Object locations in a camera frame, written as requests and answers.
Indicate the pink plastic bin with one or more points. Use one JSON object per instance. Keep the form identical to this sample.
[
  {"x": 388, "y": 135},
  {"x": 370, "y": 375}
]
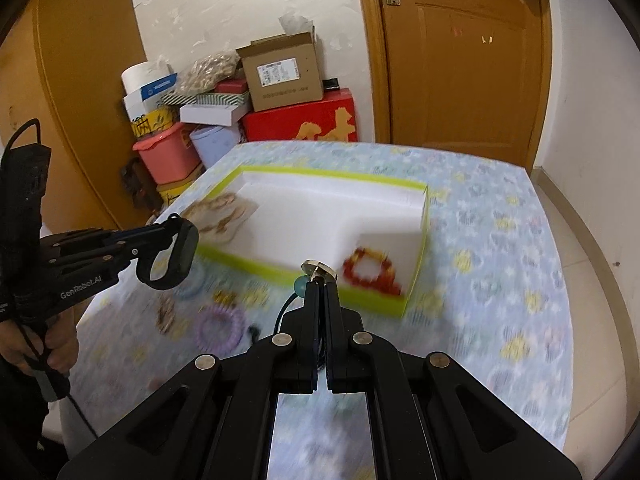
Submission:
[{"x": 167, "y": 152}]

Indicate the white flat box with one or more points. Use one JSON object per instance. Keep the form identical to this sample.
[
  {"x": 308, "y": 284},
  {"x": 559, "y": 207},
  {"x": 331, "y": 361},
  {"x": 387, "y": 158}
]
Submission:
[{"x": 210, "y": 115}]

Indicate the red box with gold figures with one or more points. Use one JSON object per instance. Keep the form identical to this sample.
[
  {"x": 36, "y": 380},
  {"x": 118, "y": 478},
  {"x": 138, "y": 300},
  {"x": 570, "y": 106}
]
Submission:
[{"x": 280, "y": 122}]

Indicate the blue floral tablecloth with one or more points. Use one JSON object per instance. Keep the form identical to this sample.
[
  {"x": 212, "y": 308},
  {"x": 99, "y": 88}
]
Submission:
[{"x": 475, "y": 240}]

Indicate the white box with blue label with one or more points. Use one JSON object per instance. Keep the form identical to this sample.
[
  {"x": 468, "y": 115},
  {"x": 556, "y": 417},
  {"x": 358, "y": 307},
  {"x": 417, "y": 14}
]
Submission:
[{"x": 150, "y": 101}]

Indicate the yellow cardboard box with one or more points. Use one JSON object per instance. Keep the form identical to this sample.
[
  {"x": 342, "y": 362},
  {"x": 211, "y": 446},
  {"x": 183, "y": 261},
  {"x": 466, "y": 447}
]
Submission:
[{"x": 177, "y": 187}]

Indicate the white paper roll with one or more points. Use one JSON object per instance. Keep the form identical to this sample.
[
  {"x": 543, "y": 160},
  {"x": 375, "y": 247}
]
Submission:
[{"x": 142, "y": 75}]

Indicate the clear plastic bag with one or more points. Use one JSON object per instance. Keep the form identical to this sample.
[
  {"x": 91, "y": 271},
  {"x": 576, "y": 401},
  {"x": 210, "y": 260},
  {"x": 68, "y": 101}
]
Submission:
[{"x": 296, "y": 24}]

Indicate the bag of peanuts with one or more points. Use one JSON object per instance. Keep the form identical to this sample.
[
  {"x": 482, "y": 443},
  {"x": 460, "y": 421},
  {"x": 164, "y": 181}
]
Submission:
[{"x": 210, "y": 70}]

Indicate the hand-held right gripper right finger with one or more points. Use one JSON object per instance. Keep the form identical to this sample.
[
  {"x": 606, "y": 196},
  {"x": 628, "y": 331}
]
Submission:
[{"x": 332, "y": 305}]

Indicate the yellow patterned box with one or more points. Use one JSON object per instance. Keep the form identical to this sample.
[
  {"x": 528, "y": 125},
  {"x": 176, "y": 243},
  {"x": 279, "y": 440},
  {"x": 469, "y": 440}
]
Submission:
[{"x": 152, "y": 122}]

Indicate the wooden wardrobe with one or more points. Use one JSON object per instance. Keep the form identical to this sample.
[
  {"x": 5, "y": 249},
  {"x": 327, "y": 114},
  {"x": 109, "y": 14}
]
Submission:
[{"x": 85, "y": 60}]

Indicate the lavender plastic container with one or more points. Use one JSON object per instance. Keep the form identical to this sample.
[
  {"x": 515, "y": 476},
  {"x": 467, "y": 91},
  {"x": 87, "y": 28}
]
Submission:
[{"x": 215, "y": 145}]

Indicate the small black object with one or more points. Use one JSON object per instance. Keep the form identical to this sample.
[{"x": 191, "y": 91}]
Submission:
[{"x": 331, "y": 85}]

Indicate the wooden door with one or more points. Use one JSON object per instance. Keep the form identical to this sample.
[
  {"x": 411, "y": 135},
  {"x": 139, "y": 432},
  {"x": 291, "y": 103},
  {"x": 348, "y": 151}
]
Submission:
[{"x": 460, "y": 85}]

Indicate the open cardboard box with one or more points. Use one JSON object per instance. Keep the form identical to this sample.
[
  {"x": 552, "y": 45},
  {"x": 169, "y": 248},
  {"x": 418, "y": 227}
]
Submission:
[{"x": 280, "y": 95}]

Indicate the translucent gold hair claw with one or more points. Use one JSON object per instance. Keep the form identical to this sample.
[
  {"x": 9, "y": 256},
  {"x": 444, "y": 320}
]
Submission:
[{"x": 220, "y": 215}]

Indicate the person's left forearm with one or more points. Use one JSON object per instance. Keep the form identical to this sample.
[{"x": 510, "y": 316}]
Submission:
[{"x": 20, "y": 410}]

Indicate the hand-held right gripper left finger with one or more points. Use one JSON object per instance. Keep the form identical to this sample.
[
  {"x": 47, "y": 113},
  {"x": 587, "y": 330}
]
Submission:
[{"x": 313, "y": 305}]

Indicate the small red box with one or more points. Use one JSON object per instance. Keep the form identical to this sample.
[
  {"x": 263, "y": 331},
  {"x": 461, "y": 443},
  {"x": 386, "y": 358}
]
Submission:
[{"x": 232, "y": 86}]

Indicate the green striped box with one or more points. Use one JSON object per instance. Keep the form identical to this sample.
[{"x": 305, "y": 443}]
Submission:
[{"x": 210, "y": 99}]

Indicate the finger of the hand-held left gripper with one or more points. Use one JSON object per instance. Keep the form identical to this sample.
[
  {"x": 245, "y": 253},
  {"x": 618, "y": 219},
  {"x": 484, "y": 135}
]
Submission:
[{"x": 186, "y": 250}]

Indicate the white box with green rim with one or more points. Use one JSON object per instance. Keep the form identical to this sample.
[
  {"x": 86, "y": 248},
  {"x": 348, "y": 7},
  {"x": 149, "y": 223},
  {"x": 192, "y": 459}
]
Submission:
[{"x": 310, "y": 210}]

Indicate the person's left hand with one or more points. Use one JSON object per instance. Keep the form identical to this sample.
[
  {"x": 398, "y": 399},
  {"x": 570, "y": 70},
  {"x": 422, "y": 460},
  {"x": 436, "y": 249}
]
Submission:
[{"x": 62, "y": 355}]

